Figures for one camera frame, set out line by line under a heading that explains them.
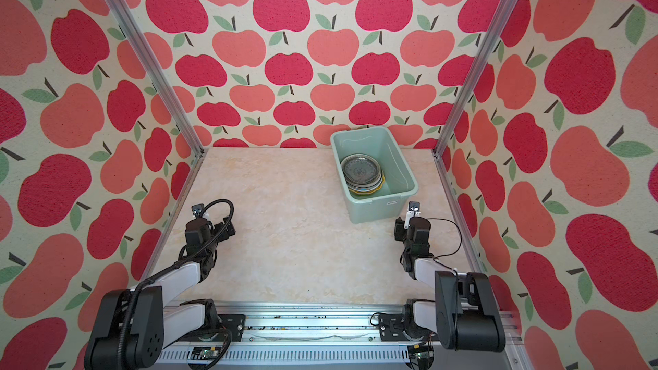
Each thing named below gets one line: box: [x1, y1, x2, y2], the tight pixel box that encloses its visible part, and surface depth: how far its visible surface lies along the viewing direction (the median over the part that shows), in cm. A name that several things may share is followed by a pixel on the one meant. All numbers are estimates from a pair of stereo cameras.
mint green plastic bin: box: [329, 125, 419, 224], surface depth 98 cm
